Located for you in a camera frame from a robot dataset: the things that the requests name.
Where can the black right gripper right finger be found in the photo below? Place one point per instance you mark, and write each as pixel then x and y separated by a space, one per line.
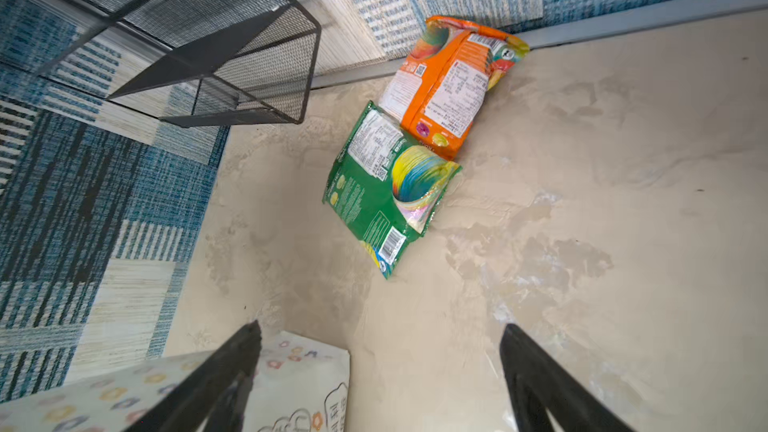
pixel 542 392

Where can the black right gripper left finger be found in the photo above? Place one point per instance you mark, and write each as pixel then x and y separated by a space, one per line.
pixel 214 396

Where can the white paper bag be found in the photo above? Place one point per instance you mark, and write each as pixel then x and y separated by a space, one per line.
pixel 298 384

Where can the green rainbow snack bag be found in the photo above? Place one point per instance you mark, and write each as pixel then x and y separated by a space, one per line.
pixel 385 186

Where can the orange green snack bag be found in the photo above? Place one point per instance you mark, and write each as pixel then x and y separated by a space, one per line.
pixel 439 89

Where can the black wire shelf rack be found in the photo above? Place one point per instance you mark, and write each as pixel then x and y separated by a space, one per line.
pixel 250 62

